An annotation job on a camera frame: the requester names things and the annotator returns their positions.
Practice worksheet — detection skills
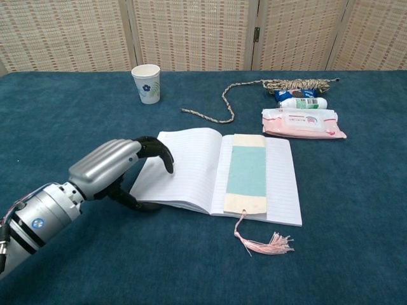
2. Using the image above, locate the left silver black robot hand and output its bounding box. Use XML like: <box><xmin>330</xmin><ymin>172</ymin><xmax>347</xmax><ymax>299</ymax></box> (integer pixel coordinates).
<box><xmin>67</xmin><ymin>135</ymin><xmax>175</xmax><ymax>213</ymax></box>

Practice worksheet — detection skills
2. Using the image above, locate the woven folding screen panel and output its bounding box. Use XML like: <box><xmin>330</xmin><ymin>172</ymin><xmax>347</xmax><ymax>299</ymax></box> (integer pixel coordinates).
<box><xmin>128</xmin><ymin>0</ymin><xmax>260</xmax><ymax>72</ymax></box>
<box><xmin>326</xmin><ymin>0</ymin><xmax>407</xmax><ymax>71</ymax></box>
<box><xmin>252</xmin><ymin>0</ymin><xmax>349</xmax><ymax>71</ymax></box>
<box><xmin>0</xmin><ymin>0</ymin><xmax>133</xmax><ymax>76</ymax></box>

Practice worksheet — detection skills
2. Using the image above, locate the beige teal bookmark pink tassel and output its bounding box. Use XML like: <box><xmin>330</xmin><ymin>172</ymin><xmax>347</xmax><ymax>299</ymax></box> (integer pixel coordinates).
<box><xmin>223</xmin><ymin>133</ymin><xmax>295</xmax><ymax>257</ymax></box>

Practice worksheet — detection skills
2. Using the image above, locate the blue cookie packet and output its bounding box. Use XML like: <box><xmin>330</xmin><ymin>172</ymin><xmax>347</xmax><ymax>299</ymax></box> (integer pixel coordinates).
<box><xmin>273</xmin><ymin>88</ymin><xmax>317</xmax><ymax>103</ymax></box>

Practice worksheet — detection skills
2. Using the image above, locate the paper cup blue flower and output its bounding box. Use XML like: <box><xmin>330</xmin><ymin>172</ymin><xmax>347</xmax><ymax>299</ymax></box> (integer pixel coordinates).
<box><xmin>131</xmin><ymin>64</ymin><xmax>161</xmax><ymax>105</ymax></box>

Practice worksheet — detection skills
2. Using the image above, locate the white lined notebook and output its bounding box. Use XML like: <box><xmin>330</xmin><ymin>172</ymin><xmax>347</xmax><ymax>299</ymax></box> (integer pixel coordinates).
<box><xmin>129</xmin><ymin>127</ymin><xmax>303</xmax><ymax>227</ymax></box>

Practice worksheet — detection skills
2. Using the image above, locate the dark teal felt table cover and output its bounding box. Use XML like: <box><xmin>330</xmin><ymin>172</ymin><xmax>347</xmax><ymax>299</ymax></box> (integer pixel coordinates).
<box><xmin>0</xmin><ymin>69</ymin><xmax>407</xmax><ymax>305</ymax></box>

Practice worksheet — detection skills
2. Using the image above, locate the braided beige rope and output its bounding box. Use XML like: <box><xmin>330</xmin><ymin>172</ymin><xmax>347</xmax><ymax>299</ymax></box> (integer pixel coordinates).
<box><xmin>180</xmin><ymin>78</ymin><xmax>341</xmax><ymax>124</ymax></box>

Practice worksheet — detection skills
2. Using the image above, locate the small white bottle green label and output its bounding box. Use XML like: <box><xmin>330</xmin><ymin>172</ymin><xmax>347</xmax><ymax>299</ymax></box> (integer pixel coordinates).
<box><xmin>277</xmin><ymin>97</ymin><xmax>328</xmax><ymax>110</ymax></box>

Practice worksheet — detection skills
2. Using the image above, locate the pink wet wipes pack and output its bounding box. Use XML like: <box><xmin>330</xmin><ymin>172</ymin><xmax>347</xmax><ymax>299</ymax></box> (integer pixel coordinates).
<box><xmin>261</xmin><ymin>107</ymin><xmax>347</xmax><ymax>140</ymax></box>

